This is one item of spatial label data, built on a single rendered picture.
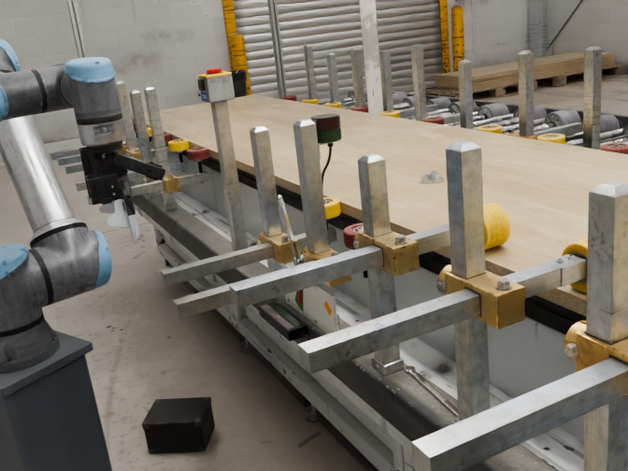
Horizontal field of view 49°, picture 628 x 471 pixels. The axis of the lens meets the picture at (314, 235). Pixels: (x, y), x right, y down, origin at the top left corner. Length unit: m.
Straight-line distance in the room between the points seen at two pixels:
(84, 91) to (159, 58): 7.75
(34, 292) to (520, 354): 1.14
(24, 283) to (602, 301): 1.36
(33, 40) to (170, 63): 1.61
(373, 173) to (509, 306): 0.35
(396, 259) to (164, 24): 8.19
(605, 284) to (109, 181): 1.00
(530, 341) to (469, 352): 0.26
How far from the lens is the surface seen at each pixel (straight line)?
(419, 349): 1.57
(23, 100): 1.52
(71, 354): 1.87
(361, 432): 2.12
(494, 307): 0.97
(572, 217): 1.50
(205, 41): 9.32
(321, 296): 1.45
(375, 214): 1.20
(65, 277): 1.85
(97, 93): 1.44
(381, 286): 1.24
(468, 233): 0.99
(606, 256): 0.81
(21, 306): 1.83
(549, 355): 1.28
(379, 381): 1.30
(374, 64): 3.01
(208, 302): 1.34
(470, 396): 1.10
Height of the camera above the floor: 1.36
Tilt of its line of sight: 18 degrees down
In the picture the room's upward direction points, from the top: 6 degrees counter-clockwise
